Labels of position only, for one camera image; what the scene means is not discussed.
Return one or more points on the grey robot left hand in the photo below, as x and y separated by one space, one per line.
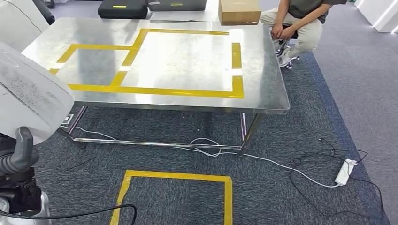
18 158

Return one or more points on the white car body panel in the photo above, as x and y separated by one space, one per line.
31 99

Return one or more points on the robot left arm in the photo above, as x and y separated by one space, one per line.
45 208

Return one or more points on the stainless steel workbench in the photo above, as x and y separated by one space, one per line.
264 77

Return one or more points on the silver floor socket box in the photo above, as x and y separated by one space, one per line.
67 119

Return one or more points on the person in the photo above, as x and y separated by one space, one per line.
45 12
307 34

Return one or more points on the black hard case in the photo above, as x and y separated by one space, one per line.
124 12

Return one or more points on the yellow floor tape outline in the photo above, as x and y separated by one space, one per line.
228 202

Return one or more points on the grey laptop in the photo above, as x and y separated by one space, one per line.
186 7

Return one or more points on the large yellow tape rectangle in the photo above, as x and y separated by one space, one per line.
238 87

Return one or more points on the brown cardboard box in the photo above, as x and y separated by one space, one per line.
239 12

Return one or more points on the chrome swivel stool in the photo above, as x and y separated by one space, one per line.
290 64

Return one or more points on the white power strip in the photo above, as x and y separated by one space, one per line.
343 174

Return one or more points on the white display plinth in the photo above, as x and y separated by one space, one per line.
382 12

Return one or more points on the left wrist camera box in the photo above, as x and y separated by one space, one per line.
25 195

